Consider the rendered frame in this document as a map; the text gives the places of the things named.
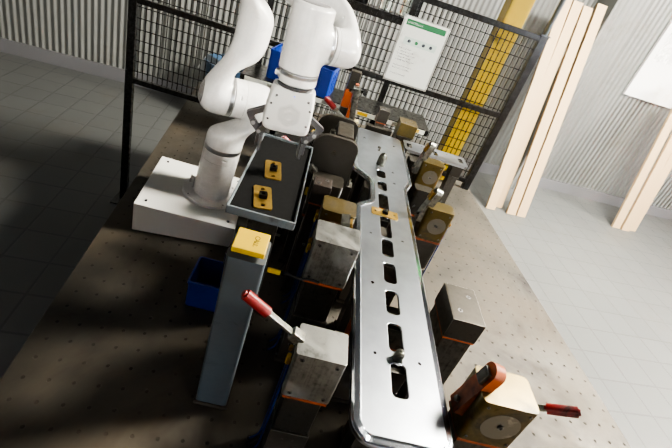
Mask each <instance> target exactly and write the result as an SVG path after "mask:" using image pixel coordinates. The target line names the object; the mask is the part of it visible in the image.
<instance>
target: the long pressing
mask: <svg viewBox="0 0 672 448"><path fill-rule="evenodd" d="M364 137H365V138H364ZM354 142H355V143H356V144H357V146H358V154H357V156H356V159H355V162H354V166H353V170H354V171H355V172H357V173H358V174H359V175H361V176H362V177H363V178H364V179H366V180H367V181H368V183H369V199H368V200H365V201H361V202H358V203H356V205H357V207H356V218H355V221H354V229H356V230H359V231H360V251H359V254H358V256H357V259H356V261H355V263H354V266H353V270H352V309H351V347H350V386H349V426H350V429H351V431H352V434H353V435H354V437H355V438H356V439H357V440H358V441H359V442H360V443H361V444H363V445H365V446H366V447H369V448H453V446H454V445H453V438H452V432H451V427H450V422H449V416H448V411H447V406H446V400H445V395H444V389H443V384H442V379H441V373H440V368H439V363H438V357H437V352H436V346H435V341H434V336H433V330H432V325H431V320H430V314H429V309H428V303H427V298H426V293H425V287H424V282H423V277H422V271H421V266H420V260H419V255H418V250H417V244H416V239H415V234H414V228H413V223H412V217H411V212H410V207H409V201H408V196H407V191H408V190H409V189H410V187H411V185H412V183H411V179H410V174H409V169H408V165H407V160H406V155H405V150H404V146H403V143H402V142H401V141H400V140H399V139H397V138H394V137H391V136H387V135H384V134H381V133H377V132H374V131H371V130H368V129H364V128H361V127H359V126H358V133H357V136H356V139H355V141H354ZM378 146H380V147H381V150H380V151H378V149H379V148H378ZM393 146H394V147H393ZM381 153H386V154H387V161H386V163H385V166H384V167H381V166H378V165H377V164H376V162H377V160H378V157H379V155H380V154H381ZM377 171H380V172H383V173H384V174H385V178H381V177H378V176H377ZM392 172H393V173H392ZM378 182H380V183H383V184H385V185H386V191H384V190H381V189H379V188H378ZM393 183H395V184H393ZM379 194H380V195H384V196H386V197H387V203H388V210H389V211H391V212H394V213H397V214H398V220H397V221H396V220H393V219H390V218H387V219H388V220H389V223H390V232H391V238H387V237H384V236H382V235H381V224H380V217H383V216H379V215H376V214H373V213H372V206H374V207H377V208H379ZM383 218H386V217H383ZM370 232H371V233H370ZM383 240H384V241H388V242H390V243H391V244H392V252H393V257H392V258H391V257H387V256H385V255H383V252H382V241H383ZM401 241H403V242H401ZM384 264H387V265H391V266H393V267H394V271H395V281H396V284H392V283H388V282H386V281H385V279H384V267H383V265H384ZM371 281H373V282H374V284H372V283H371ZM385 292H391V293H394V294H396V295H397V300H398V310H399V315H393V314H390V313H388V312H387V309H386V295H385ZM388 325H394V326H397V327H399V328H400V330H401V339H402V348H403V350H404V351H405V357H404V359H403V361H402V364H400V363H396V362H393V358H392V355H393V353H395V352H394V351H392V350H391V349H390V348H389V338H388ZM373 352H376V354H374V353H373ZM418 363H421V365H419V364H418ZM391 365H397V366H401V367H403V368H404V370H405V378H406V387H407V399H401V398H397V397H395V396H394V395H393V393H392V380H391Z"/></svg>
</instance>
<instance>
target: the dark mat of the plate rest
mask: <svg viewBox="0 0 672 448"><path fill-rule="evenodd" d="M297 147H298V145H294V144H291V143H288V142H284V141H281V140H278V139H274V138H271V137H267V136H264V138H263V140H262V142H261V146H260V150H259V151H257V152H256V154H255V156H254V158H253V159H252V161H251V163H250V165H249V167H248V169H247V171H246V173H245V175H244V177H243V179H242V181H241V183H240V185H239V187H238V189H237V191H236V193H235V195H234V197H233V199H232V201H231V203H230V205H233V206H237V207H240V208H244V209H248V210H251V211H255V212H258V213H262V214H266V215H269V216H273V217H277V218H280V219H284V220H287V221H291V222H294V219H295V215H296V210H297V206H298V202H299V198H300V194H301V190H302V186H303V182H304V178H305V173H306V169H307V165H308V161H309V157H310V153H311V149H308V148H305V151H304V154H303V155H300V159H297V158H296V151H297ZM266 160H271V161H276V162H280V163H281V181H276V180H271V179H267V178H265V177H264V175H265V161H266ZM254 185H260V186H266V187H270V188H271V190H272V210H271V211H269V210H263V209H256V208H254V207H253V191H254Z"/></svg>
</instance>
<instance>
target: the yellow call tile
mask: <svg viewBox="0 0 672 448"><path fill-rule="evenodd" d="M270 238H271V235H268V234H264V233H261V232H257V231H253V230H250V229H246V228H242V227H240V228H239V230H238V232H237V234H236V237H235V239H234V241H233V243H232V246H231V251H234V252H237V253H241V254H245V255H249V256H252V257H256V258H260V259H264V257H265V254H266V251H267V248H268V244H269V241H270Z"/></svg>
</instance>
